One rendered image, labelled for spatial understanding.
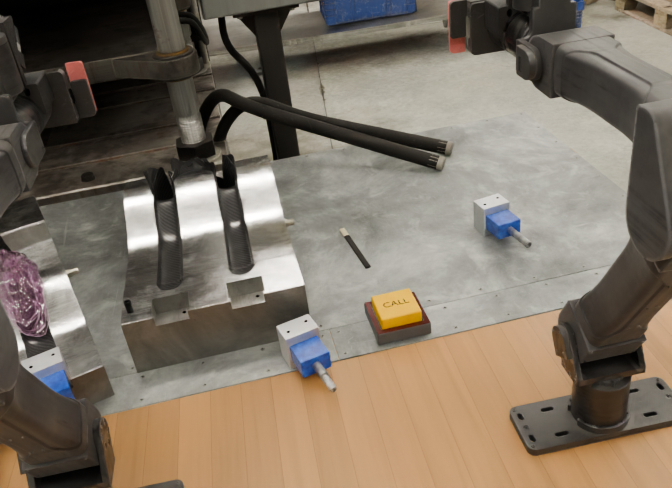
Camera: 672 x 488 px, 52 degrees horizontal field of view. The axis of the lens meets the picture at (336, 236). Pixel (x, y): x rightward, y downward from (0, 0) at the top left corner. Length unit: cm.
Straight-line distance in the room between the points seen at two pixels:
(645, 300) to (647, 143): 18
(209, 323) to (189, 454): 19
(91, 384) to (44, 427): 33
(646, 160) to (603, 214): 71
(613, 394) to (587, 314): 11
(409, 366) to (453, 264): 25
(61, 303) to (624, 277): 79
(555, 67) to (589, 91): 6
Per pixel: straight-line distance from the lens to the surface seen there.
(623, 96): 66
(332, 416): 92
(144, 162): 176
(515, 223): 120
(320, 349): 95
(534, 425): 89
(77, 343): 107
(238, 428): 94
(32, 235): 132
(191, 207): 121
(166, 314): 105
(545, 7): 82
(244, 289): 104
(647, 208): 61
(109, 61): 169
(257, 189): 121
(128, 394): 104
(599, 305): 78
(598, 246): 122
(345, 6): 472
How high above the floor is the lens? 146
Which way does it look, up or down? 31 degrees down
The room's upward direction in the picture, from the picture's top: 8 degrees counter-clockwise
